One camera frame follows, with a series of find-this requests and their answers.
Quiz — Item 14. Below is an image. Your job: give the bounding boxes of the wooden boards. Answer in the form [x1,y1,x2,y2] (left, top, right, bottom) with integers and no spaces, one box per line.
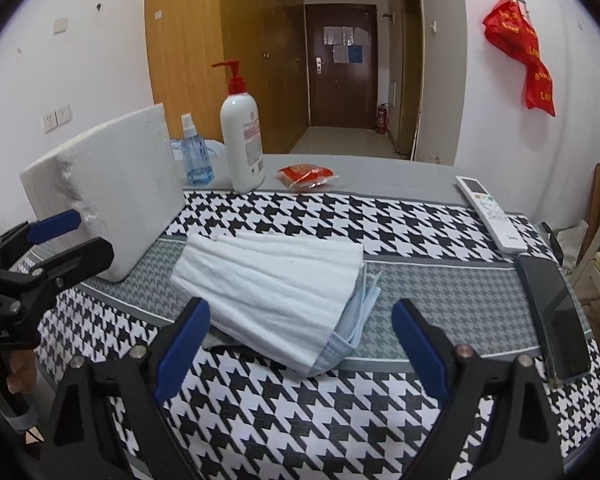
[580,164,600,258]

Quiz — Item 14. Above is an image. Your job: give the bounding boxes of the red snack packet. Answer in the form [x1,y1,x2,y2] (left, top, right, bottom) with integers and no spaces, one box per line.
[277,164,338,192]

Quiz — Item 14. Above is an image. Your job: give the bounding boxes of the light blue cloth pile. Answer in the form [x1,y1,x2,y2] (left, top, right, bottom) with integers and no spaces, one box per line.
[171,139,225,162]

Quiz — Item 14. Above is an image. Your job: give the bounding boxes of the houndstooth table cloth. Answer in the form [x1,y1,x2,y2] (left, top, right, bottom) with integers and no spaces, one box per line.
[32,188,600,480]

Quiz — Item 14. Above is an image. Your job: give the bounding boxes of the white towel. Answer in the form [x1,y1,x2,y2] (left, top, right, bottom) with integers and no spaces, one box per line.
[170,233,364,377]

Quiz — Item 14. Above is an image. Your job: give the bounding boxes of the white foam box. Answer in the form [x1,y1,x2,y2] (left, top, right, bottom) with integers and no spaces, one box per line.
[20,104,184,283]

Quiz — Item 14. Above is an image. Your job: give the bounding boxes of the person left hand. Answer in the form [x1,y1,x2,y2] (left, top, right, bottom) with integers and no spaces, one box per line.
[0,349,38,396]

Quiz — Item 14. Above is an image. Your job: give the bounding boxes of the red plastic bag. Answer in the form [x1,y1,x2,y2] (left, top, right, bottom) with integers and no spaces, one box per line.
[482,0,556,117]

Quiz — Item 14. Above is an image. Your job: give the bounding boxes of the black smartphone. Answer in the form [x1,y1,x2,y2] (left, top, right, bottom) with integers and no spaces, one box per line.
[515,256,591,386]

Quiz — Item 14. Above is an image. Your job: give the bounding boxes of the light blue face masks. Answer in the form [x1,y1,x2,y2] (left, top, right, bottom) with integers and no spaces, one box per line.
[309,263,381,377]

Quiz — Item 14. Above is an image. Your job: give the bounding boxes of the blue spray bottle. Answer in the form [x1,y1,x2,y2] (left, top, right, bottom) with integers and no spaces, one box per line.
[181,114,214,185]

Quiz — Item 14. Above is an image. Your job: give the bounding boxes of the dark brown entrance door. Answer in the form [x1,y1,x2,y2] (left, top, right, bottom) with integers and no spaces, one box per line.
[306,3,378,129]

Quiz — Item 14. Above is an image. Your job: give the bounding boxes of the wooden wardrobe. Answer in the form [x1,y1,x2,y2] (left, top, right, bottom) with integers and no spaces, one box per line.
[145,0,309,154]

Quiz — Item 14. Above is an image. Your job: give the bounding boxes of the white remote control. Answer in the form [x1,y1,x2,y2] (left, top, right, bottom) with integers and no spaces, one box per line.
[455,176,527,255]

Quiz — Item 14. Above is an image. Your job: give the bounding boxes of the red fire extinguisher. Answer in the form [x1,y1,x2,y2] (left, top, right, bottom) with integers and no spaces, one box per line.
[375,103,389,134]

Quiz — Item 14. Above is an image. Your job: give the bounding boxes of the white pump lotion bottle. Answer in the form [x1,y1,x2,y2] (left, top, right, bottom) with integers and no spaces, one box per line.
[212,60,264,193]

